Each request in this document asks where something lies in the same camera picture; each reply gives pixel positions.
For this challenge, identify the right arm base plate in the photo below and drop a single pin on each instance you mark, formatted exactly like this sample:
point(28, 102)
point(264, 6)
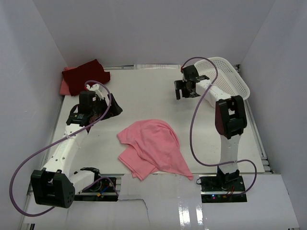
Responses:
point(213, 193)

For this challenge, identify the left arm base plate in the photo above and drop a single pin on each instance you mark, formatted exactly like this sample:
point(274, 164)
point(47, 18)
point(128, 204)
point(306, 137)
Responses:
point(103, 191)

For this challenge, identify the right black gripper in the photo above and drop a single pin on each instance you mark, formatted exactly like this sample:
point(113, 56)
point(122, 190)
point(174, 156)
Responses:
point(180, 85)

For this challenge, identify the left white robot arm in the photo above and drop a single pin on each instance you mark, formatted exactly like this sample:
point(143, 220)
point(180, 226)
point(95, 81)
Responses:
point(54, 185)

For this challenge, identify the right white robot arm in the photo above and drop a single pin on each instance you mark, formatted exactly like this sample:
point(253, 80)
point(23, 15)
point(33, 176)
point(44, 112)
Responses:
point(230, 120)

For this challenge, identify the pink t shirt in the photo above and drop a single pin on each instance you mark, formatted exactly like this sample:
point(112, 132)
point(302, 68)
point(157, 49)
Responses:
point(152, 146)

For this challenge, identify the white perforated plastic basket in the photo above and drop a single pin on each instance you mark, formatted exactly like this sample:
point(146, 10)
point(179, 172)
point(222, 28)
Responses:
point(228, 78)

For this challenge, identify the white paper sheet front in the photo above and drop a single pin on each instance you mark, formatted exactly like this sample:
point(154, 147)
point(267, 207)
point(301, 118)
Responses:
point(172, 202)

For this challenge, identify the folded salmon t shirt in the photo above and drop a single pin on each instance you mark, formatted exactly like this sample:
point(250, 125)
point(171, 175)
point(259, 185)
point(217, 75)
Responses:
point(64, 89)

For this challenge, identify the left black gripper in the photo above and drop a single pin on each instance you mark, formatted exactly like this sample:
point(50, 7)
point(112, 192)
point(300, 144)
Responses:
point(114, 110)

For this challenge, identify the folded dark red t shirt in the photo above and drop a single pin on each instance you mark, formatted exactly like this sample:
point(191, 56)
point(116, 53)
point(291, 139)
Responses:
point(90, 71)

